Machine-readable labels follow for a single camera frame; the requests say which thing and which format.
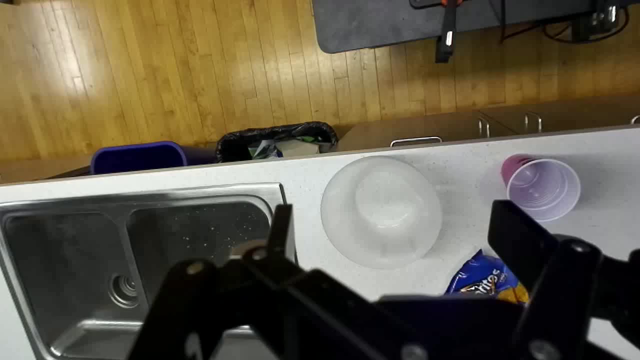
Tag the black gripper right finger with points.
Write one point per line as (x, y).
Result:
(560, 287)

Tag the magenta plastic cup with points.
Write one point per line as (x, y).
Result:
(542, 191)

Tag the stainless steel double sink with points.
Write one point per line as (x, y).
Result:
(73, 267)

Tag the grey floor mat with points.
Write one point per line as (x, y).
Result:
(380, 22)

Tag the blue Doritos chip packet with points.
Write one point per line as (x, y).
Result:
(482, 279)

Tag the clear plastic bowl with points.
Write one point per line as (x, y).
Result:
(380, 212)

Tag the black trash bin with bag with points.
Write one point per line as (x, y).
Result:
(273, 141)

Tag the wooden lower cabinets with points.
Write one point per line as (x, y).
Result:
(460, 122)

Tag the black stand with red part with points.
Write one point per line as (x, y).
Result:
(446, 32)

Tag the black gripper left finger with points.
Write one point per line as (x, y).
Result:
(192, 300)

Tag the blue plastic bin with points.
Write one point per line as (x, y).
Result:
(136, 159)

